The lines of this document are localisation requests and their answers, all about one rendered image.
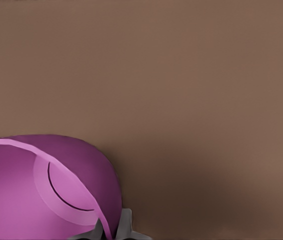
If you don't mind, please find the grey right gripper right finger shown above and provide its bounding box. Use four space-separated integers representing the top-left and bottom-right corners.
115 207 150 240

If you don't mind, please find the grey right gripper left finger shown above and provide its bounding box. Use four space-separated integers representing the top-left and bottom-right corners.
69 219 104 240

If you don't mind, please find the pink bowl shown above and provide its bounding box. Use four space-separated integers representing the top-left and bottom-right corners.
0 134 122 240

